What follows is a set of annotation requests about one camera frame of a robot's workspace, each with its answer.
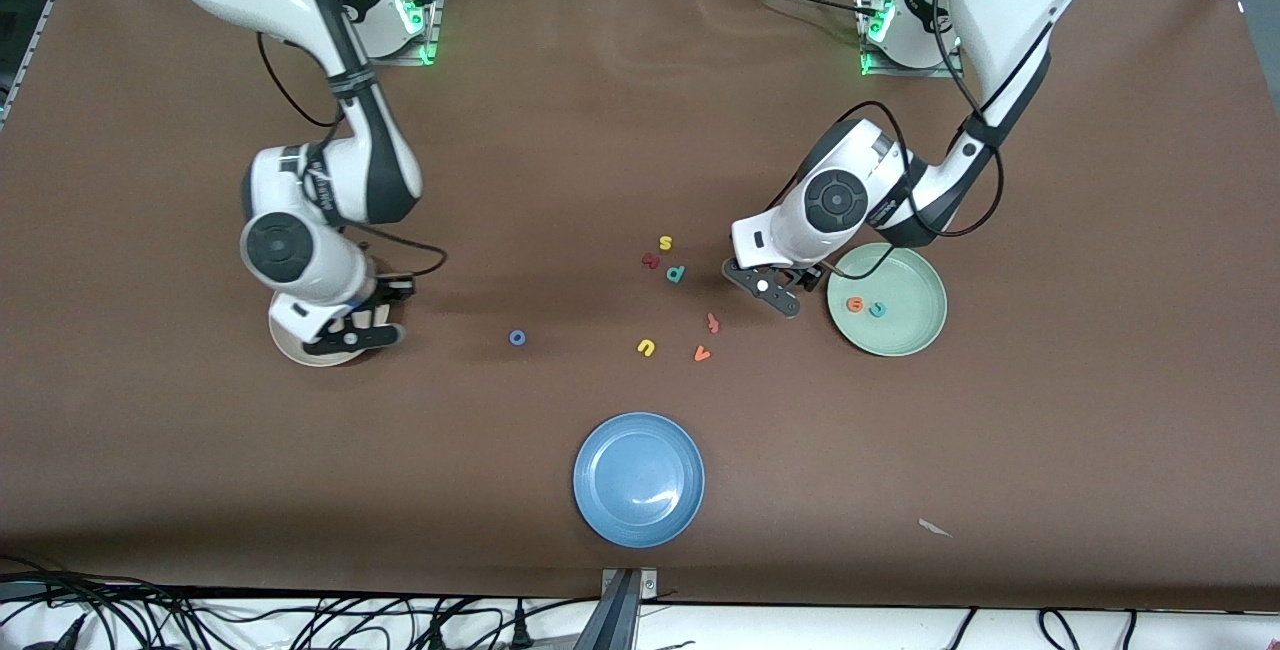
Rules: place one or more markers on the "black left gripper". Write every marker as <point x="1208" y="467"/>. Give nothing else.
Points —
<point x="813" y="275"/>

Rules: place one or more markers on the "black power plug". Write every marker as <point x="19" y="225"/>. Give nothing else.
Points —
<point x="520" y="630"/>
<point x="436" y="638"/>

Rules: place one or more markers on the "pale green plate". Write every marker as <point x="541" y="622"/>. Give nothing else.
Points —
<point x="910" y="330"/>

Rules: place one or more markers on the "yellow foam letter u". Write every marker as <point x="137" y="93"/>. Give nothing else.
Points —
<point x="641" y="344"/>

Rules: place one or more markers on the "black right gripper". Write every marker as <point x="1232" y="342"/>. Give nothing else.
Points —
<point x="392" y="287"/>

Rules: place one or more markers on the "blue plate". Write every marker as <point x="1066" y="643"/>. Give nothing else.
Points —
<point x="638" y="480"/>

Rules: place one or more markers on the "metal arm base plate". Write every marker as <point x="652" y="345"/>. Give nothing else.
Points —
<point x="432" y="30"/>
<point x="900" y="72"/>

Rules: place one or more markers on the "brown table cover sheet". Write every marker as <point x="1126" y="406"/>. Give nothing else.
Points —
<point x="640" y="130"/>

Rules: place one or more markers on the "small white paper scrap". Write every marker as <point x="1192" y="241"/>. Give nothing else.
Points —
<point x="933" y="527"/>

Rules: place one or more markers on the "beige brown plate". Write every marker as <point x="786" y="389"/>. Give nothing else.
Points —
<point x="283" y="335"/>

